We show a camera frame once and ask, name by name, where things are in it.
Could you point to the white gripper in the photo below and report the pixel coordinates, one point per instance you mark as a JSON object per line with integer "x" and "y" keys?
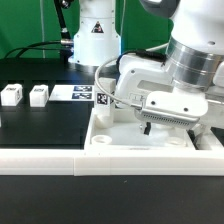
{"x": 146, "y": 85}

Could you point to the white square tabletop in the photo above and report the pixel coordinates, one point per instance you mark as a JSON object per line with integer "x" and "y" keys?
{"x": 126, "y": 134}

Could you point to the white L-shaped obstacle fence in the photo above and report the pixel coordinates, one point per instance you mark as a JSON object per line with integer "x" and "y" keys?
{"x": 111, "y": 162}

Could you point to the white sheet with tags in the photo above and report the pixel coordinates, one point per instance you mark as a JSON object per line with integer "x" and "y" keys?
{"x": 67, "y": 93}

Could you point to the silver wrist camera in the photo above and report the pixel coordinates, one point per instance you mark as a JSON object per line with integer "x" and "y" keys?
{"x": 167, "y": 119}

